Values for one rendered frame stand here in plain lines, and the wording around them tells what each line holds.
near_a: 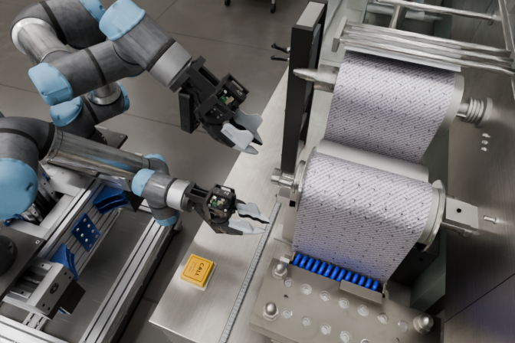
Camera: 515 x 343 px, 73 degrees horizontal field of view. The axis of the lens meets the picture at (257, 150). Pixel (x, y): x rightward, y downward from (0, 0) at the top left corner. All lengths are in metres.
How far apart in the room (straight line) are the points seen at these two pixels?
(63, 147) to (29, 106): 2.39
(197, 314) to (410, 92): 0.75
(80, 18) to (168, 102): 1.92
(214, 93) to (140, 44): 0.15
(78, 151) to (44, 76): 0.30
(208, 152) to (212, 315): 1.63
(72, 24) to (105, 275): 1.23
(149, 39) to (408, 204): 0.55
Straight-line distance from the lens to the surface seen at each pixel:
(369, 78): 0.81
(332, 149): 0.85
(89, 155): 0.98
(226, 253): 1.06
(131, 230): 1.99
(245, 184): 1.18
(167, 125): 2.73
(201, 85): 0.63
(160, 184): 0.91
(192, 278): 1.01
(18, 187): 0.81
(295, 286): 0.88
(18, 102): 3.44
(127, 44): 0.65
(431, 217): 0.73
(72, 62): 0.72
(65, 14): 1.07
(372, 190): 0.70
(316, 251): 0.89
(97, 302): 1.88
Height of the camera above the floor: 1.86
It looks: 49 degrees down
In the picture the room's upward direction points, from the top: straight up
